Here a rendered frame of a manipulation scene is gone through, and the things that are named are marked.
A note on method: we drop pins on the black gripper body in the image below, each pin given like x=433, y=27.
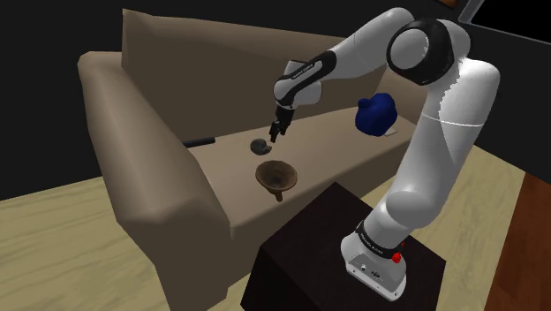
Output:
x=282, y=120

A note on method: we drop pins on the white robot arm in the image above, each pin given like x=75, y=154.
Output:
x=447, y=129

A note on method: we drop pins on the grey round shell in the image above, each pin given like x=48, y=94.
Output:
x=259, y=146

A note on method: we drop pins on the brown wooden bowl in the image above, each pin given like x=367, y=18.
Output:
x=275, y=174

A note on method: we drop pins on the black remote control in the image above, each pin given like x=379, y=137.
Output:
x=199, y=141

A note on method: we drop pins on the blue plush toy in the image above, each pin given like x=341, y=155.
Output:
x=375, y=114

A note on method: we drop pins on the white flat card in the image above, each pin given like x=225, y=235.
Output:
x=391, y=131

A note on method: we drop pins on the beige sofa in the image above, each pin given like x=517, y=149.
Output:
x=172, y=86

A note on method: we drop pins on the dark robot stand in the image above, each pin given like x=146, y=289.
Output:
x=310, y=258

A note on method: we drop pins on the grey framed window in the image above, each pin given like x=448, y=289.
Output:
x=503, y=17

